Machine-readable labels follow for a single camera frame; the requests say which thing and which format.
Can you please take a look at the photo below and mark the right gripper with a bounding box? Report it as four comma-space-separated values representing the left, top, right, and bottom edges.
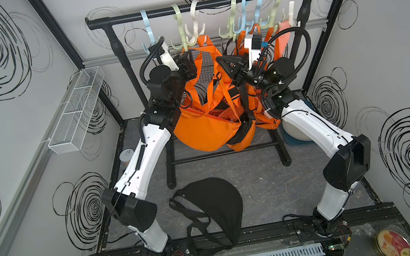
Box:
217, 50, 276, 106

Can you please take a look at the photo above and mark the orange sling bag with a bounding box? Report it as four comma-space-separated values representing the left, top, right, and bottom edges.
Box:
234, 24, 280, 130

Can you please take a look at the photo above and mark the orange crossbody bag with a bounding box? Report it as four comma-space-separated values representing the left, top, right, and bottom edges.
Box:
174, 35, 238, 152

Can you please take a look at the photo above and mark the pink sling bag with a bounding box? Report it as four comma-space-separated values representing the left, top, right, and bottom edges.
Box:
275, 20, 291, 56

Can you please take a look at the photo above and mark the orange drawstring bag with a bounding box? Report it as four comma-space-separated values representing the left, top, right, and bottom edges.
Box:
227, 127, 256, 152

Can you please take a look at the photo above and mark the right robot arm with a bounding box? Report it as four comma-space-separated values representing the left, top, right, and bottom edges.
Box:
216, 26, 371, 238

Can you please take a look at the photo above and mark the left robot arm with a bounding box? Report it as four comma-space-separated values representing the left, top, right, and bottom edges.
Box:
101, 37, 197, 256

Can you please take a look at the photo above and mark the light green hook left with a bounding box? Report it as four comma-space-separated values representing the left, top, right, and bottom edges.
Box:
170, 4, 189, 52

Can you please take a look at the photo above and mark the light green hook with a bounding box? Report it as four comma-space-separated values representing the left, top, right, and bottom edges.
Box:
170, 4, 189, 52
260, 0, 281, 29
218, 0, 237, 41

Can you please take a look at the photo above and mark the light green hook middle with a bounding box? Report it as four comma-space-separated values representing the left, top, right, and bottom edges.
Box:
218, 0, 237, 41

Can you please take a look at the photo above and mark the light blue hook middle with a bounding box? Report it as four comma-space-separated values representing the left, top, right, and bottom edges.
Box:
239, 0, 248, 32

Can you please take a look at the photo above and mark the light blue hook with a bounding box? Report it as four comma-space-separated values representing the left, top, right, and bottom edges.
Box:
140, 9, 157, 54
239, 0, 248, 32
253, 0, 263, 25

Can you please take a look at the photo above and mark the white hook middle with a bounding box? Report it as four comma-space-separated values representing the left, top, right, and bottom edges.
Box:
185, 0, 206, 46

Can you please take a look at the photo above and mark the white hook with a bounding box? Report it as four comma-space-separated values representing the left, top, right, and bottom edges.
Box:
288, 0, 296, 27
185, 0, 206, 46

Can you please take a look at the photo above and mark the light blue hook right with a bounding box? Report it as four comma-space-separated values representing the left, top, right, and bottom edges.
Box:
253, 0, 263, 25

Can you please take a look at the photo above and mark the light blue hook leftmost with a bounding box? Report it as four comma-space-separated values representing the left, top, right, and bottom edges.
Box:
140, 9, 157, 54

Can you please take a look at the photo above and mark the white hook rightmost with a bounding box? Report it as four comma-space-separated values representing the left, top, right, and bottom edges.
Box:
288, 0, 296, 27

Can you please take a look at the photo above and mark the light green hook right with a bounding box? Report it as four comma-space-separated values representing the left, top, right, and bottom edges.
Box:
260, 0, 281, 29

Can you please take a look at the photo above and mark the grey round plate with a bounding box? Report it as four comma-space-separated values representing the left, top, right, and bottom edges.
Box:
282, 115, 312, 144

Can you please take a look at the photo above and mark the teal tray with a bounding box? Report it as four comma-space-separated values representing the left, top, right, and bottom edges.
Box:
281, 99, 329, 145

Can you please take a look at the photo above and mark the black garment rack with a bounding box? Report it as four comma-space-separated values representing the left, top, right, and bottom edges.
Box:
83, 0, 312, 189

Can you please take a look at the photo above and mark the orange and black backpack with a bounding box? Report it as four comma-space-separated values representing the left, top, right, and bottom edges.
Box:
169, 177, 244, 256

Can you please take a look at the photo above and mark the round printed tin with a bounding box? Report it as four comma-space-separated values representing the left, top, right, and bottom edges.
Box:
375, 230, 410, 256

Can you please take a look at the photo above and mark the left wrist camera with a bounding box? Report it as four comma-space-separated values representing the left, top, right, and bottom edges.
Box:
155, 42, 179, 71

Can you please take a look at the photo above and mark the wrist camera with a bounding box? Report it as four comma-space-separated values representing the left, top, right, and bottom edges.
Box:
244, 34, 268, 70
155, 42, 179, 71

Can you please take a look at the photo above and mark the black wire basket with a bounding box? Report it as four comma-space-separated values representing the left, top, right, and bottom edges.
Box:
191, 50, 214, 88

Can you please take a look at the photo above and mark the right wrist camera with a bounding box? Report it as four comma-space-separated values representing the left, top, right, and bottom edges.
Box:
244, 34, 268, 70

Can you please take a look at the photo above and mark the white mesh wall shelf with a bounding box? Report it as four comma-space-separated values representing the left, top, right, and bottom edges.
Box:
48, 66, 107, 155

